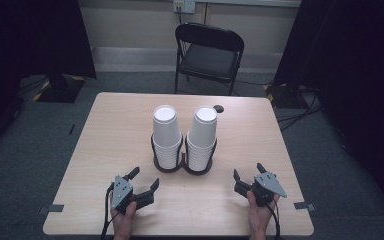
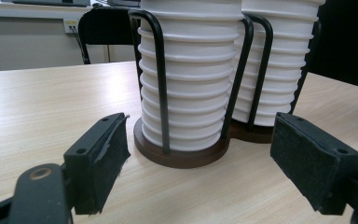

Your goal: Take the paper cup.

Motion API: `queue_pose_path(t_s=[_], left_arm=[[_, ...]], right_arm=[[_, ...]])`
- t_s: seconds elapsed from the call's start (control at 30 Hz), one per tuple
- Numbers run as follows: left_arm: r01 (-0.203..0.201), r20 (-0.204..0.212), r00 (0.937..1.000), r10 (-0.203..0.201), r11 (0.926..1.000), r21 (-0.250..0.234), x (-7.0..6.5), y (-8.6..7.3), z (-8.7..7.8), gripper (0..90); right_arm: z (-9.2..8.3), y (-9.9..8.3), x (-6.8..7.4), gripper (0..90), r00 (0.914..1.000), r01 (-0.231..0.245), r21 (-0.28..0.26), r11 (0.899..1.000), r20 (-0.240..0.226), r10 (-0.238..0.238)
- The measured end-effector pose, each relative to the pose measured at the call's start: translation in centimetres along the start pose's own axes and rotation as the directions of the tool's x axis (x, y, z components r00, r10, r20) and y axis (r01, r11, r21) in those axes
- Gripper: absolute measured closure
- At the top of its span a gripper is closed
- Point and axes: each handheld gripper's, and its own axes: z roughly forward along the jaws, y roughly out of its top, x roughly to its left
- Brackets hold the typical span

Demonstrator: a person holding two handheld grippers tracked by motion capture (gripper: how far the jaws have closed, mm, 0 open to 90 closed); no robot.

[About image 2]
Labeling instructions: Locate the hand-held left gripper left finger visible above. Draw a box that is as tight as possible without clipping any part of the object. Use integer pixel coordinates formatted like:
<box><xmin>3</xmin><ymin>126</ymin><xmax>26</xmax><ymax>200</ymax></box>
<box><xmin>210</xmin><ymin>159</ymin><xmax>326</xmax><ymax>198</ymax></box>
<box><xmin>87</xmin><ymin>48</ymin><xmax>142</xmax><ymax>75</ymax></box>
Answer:
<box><xmin>63</xmin><ymin>112</ymin><xmax>131</xmax><ymax>216</ymax></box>

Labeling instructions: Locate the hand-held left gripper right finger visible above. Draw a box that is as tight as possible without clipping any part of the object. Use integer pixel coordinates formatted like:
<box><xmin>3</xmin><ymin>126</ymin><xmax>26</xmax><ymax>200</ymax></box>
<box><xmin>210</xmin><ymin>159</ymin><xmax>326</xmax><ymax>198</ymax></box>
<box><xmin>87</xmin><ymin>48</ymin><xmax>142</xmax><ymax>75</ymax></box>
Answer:
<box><xmin>269</xmin><ymin>111</ymin><xmax>358</xmax><ymax>217</ymax></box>

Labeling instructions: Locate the stack of white paper cups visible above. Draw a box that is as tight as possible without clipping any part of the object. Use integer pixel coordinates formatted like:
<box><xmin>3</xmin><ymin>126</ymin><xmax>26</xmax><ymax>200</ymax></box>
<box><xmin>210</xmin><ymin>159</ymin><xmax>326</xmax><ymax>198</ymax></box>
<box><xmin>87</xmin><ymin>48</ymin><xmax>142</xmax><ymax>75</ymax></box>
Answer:
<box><xmin>231</xmin><ymin>0</ymin><xmax>325</xmax><ymax>127</ymax></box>
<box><xmin>137</xmin><ymin>0</ymin><xmax>245</xmax><ymax>153</ymax></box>

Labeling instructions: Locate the black chair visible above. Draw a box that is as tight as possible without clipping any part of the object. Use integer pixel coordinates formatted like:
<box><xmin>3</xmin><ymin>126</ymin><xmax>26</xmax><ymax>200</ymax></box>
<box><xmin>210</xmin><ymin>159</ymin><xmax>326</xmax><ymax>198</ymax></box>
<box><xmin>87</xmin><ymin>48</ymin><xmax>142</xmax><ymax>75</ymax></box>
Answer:
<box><xmin>77</xmin><ymin>7</ymin><xmax>143</xmax><ymax>65</ymax></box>

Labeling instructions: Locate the black cable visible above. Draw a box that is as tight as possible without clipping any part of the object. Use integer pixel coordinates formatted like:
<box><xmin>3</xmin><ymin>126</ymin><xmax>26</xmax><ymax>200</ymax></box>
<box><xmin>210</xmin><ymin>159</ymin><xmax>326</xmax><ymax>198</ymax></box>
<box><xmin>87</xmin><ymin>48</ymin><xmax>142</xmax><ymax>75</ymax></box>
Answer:
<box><xmin>69</xmin><ymin>26</ymin><xmax>87</xmax><ymax>55</ymax></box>

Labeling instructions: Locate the white wall socket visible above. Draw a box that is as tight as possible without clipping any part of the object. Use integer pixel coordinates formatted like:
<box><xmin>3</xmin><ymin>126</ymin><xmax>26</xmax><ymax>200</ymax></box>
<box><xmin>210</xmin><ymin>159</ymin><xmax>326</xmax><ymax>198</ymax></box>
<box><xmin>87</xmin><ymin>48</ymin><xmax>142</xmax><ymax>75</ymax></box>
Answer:
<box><xmin>62</xmin><ymin>18</ymin><xmax>81</xmax><ymax>35</ymax></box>

